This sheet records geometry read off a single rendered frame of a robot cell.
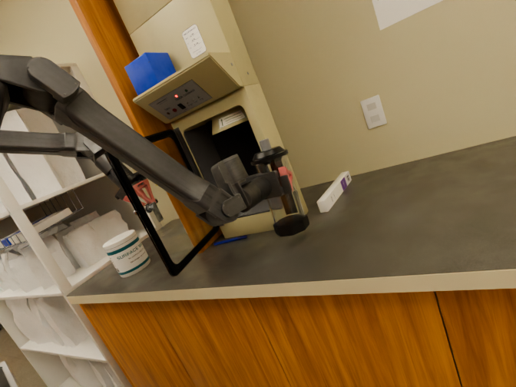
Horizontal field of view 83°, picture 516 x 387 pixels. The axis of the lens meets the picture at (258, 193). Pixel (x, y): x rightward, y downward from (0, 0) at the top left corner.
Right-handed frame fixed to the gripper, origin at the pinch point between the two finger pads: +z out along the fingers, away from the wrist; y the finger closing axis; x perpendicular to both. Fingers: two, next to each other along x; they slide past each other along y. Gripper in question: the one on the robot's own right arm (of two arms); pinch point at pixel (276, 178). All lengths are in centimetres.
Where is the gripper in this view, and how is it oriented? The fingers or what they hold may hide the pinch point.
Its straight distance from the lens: 82.7
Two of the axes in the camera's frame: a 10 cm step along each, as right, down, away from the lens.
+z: 4.6, -3.0, 8.4
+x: 3.1, 9.4, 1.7
